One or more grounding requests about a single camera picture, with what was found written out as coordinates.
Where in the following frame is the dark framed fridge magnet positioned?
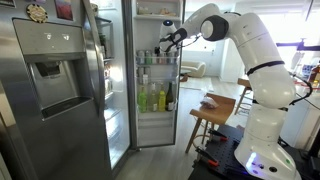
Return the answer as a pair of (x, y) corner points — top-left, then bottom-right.
(0, 0), (17, 8)

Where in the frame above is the white side cabinet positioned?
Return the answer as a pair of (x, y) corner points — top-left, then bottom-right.
(279, 94), (320, 151)

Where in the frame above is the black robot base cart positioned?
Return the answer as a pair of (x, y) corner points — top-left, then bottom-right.
(188, 123), (258, 180)

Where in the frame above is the round gold fridge magnet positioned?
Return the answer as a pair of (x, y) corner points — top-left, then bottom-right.
(25, 3), (49, 24)

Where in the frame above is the wooden stool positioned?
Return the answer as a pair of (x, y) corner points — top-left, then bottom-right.
(184, 92), (237, 154)

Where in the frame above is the green drink bottle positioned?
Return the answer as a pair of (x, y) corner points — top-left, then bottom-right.
(137, 85), (148, 113)

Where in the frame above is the clear drink bottle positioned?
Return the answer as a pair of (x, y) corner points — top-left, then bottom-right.
(147, 83), (158, 113)

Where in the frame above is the red picture fridge magnet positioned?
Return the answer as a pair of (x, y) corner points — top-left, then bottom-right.
(54, 0), (74, 22)

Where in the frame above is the clear plastic bag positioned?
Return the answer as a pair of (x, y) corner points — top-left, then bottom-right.
(199, 96), (220, 110)

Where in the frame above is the tan food package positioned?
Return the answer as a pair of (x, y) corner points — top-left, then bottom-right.
(158, 8), (178, 17)

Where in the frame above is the cream armchair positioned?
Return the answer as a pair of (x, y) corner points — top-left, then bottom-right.
(181, 60), (207, 78)

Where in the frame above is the small wooden side table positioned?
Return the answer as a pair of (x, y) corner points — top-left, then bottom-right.
(179, 68), (193, 83)

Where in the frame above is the water ice dispenser panel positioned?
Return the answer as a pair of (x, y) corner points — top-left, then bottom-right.
(12, 18), (94, 121)

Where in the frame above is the amber liquor bottle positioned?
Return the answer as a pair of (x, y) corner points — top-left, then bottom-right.
(308, 63), (320, 84)

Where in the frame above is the green drink can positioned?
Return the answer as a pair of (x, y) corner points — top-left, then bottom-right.
(144, 50), (153, 65)

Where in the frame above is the red handled black clamp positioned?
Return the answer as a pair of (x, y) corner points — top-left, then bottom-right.
(194, 146), (220, 168)
(207, 128), (230, 143)

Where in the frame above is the wooden chair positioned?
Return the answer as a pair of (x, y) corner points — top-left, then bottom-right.
(234, 78), (254, 116)

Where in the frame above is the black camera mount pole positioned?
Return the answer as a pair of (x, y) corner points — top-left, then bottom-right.
(275, 38), (320, 52)

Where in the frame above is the stainless steel fridge body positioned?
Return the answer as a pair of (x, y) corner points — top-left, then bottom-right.
(89, 0), (134, 174)

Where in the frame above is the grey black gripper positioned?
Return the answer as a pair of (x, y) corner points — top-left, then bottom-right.
(154, 39), (179, 65)

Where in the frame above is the yellow drink bottle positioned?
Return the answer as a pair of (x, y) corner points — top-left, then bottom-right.
(157, 84), (167, 113)

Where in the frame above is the stainless steel fridge door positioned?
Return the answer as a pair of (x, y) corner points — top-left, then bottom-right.
(121, 0), (186, 150)

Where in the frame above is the white food package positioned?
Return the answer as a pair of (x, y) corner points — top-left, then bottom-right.
(137, 5), (154, 16)

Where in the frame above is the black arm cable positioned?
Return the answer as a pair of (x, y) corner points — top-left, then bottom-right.
(159, 31), (314, 108)

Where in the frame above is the steel freezer door handle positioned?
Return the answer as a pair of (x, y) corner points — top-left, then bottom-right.
(82, 0), (107, 118)

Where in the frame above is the dark wine bottle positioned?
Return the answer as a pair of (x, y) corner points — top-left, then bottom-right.
(165, 82), (175, 112)

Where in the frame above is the stainless steel freezer door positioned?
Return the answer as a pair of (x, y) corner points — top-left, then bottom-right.
(0, 0), (114, 180)

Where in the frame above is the blue box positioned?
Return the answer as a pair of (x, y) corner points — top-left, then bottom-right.
(301, 64), (314, 79)

